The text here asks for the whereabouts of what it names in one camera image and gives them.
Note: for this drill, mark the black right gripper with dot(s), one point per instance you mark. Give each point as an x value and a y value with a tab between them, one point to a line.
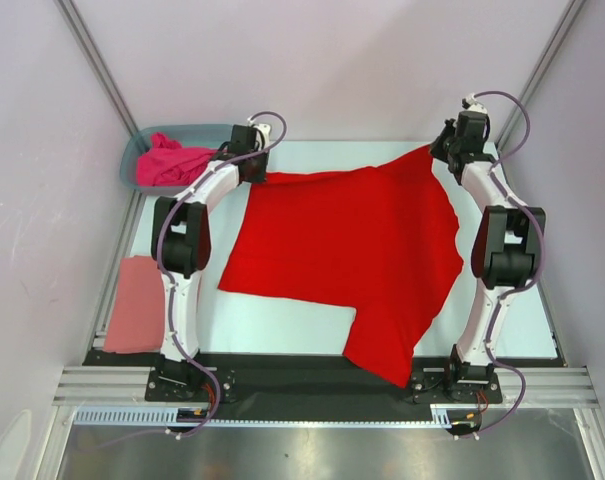
436	148

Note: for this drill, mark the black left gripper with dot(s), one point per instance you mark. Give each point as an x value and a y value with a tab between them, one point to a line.
259	177

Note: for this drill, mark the red t-shirt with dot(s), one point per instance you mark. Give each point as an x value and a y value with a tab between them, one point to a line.
381	240

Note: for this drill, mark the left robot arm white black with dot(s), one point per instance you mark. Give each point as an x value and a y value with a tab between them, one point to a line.
181	239

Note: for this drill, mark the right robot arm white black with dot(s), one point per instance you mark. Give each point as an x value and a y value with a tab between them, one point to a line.
508	251

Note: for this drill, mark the teal plastic basin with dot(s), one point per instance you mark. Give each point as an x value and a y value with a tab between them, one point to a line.
198	135

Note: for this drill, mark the magenta crumpled t-shirt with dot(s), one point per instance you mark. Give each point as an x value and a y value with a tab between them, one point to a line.
169	164

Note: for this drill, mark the folded pink t-shirt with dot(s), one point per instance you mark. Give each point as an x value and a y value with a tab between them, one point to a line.
137	319

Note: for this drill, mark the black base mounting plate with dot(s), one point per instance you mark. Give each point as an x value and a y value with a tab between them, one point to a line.
311	388

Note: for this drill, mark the aluminium frame rail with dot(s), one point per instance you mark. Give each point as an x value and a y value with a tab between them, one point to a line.
98	385

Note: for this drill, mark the white slotted cable duct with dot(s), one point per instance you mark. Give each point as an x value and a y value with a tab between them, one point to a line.
140	416

